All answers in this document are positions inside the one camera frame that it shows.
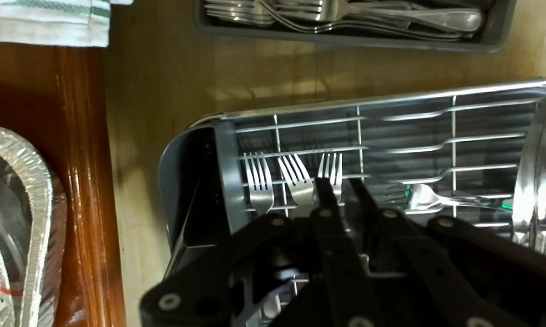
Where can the striped dish towel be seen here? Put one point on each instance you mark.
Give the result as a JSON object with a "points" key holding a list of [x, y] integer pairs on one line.
{"points": [[55, 22]]}

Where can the grey steel dish drying rack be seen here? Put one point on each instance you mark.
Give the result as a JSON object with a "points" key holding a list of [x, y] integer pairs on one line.
{"points": [[474, 153]]}

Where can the grey utensil organizer tray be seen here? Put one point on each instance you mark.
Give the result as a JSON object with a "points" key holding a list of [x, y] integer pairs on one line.
{"points": [[458, 26]]}

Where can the steel fork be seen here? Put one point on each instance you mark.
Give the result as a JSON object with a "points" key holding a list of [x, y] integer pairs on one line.
{"points": [[330, 168], [299, 182], [259, 182]]}

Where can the aluminium foil tray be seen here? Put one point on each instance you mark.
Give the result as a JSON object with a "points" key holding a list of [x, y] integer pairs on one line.
{"points": [[34, 213]]}

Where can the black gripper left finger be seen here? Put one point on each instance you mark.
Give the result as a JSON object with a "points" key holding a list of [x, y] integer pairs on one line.
{"points": [[345, 280]]}

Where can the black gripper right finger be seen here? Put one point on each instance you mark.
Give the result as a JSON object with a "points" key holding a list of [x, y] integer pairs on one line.
{"points": [[425, 286]]}

